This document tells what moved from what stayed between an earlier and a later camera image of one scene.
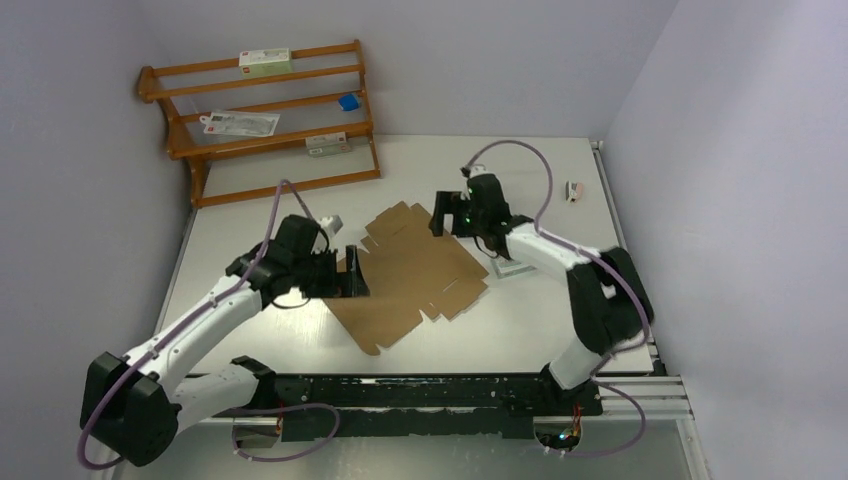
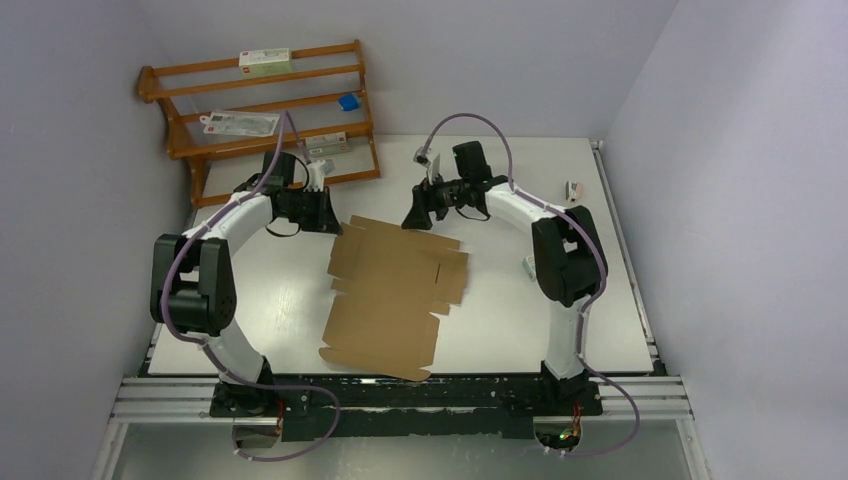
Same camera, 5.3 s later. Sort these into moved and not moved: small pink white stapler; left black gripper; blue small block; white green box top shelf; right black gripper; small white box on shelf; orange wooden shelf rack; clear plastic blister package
Moved: left black gripper; right black gripper
Not moved: clear plastic blister package; small pink white stapler; small white box on shelf; blue small block; white green box top shelf; orange wooden shelf rack
